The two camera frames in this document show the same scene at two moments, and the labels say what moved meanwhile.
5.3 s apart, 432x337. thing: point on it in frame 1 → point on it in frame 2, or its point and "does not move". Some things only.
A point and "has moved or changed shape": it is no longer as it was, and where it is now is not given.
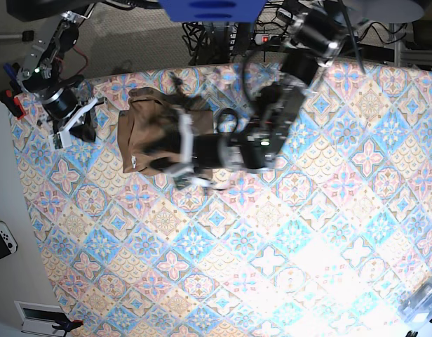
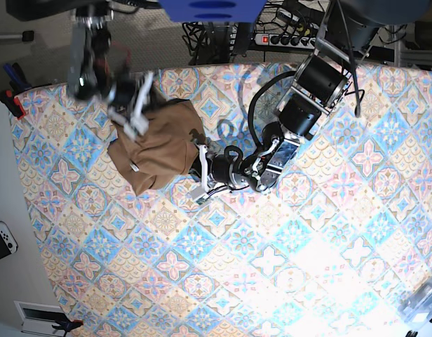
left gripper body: x=62 y=107 → x=126 y=106
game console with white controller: x=3 y=242 does not move
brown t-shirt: x=151 y=128 has moved or changed shape
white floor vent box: x=39 y=318 does not move
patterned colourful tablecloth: x=328 y=243 does not move
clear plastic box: x=419 y=309 does not move
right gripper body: x=202 y=154 → x=221 y=170
